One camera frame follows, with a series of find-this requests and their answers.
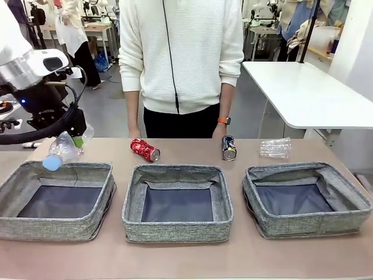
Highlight person's right forearm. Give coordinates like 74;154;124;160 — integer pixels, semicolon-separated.
124;89;144;131

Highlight crushed blue soda can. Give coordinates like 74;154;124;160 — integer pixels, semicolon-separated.
221;135;236;162

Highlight person's left hand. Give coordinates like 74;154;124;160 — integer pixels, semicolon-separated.
212;124;231;139

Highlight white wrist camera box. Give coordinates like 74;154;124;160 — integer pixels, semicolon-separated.
32;48;69;74

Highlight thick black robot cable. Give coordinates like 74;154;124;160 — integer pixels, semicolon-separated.
0;108;79;146

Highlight clear plastic bottle pink label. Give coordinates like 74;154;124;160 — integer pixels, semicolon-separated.
42;130;88;172

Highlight pile of hanging clothes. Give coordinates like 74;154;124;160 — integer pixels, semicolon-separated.
276;0;314;49

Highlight white knit sweater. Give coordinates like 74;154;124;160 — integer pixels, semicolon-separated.
118;0;245;115

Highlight black cord on sweater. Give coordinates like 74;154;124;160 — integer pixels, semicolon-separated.
161;0;180;115

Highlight blue plastic bag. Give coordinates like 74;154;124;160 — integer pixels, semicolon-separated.
93;52;111;73

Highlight black stand pole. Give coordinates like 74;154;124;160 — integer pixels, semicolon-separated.
298;0;321;64

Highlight crushed red soda can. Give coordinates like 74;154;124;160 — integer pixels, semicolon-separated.
130;137;161;163

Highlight white power strip with plugs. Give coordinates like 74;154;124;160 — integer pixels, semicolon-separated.
0;117;23;134

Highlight bystander in cream jacket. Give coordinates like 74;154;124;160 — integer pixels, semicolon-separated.
55;0;102;90

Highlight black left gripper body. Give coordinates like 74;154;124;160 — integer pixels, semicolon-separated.
11;72;72;117

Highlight bystander in purple top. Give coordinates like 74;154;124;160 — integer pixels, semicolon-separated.
7;0;30;26

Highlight background workbench with machine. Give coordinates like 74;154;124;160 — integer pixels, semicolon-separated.
249;17;282;62

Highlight black trousers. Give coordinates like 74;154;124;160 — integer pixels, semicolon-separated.
143;102;221;139

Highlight person's left forearm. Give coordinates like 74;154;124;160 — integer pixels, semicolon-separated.
217;82;236;121

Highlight grey fabric basket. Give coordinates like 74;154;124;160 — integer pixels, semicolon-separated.
121;164;234;243
242;162;373;240
0;160;117;242

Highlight wooden top background table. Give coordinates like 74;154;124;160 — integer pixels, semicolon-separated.
83;24;119;69

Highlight white work table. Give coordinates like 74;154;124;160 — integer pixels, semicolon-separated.
242;60;373;146

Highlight black tripod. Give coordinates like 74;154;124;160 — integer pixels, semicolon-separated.
27;0;47;50

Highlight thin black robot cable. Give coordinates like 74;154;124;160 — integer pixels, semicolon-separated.
65;66;89;106

